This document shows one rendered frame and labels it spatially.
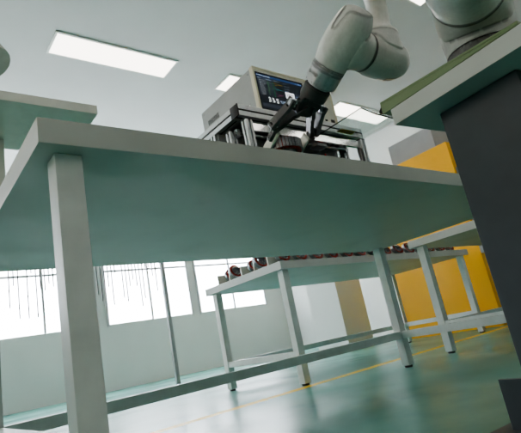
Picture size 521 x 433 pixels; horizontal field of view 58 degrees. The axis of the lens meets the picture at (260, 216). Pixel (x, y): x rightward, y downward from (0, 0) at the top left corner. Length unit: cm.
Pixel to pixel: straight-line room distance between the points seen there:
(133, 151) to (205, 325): 785
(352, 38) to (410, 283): 458
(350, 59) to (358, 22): 9
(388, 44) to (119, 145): 75
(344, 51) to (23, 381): 690
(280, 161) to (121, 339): 702
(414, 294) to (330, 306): 97
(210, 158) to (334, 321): 480
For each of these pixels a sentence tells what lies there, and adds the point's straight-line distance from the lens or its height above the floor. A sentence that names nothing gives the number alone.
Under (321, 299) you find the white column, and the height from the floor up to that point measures 64.
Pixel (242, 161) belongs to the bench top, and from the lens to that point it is 109.
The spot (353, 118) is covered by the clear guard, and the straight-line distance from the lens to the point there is 192.
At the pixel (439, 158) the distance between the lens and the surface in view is 543.
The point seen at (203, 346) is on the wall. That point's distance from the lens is 867.
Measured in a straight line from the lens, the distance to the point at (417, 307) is 561.
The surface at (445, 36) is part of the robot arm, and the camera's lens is 118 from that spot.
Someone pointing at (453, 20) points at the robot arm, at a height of 85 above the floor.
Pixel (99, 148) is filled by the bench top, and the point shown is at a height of 70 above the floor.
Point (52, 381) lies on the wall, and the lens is 768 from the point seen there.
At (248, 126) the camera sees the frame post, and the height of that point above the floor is 102.
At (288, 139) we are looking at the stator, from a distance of 133.
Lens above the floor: 30
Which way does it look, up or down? 15 degrees up
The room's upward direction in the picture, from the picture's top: 11 degrees counter-clockwise
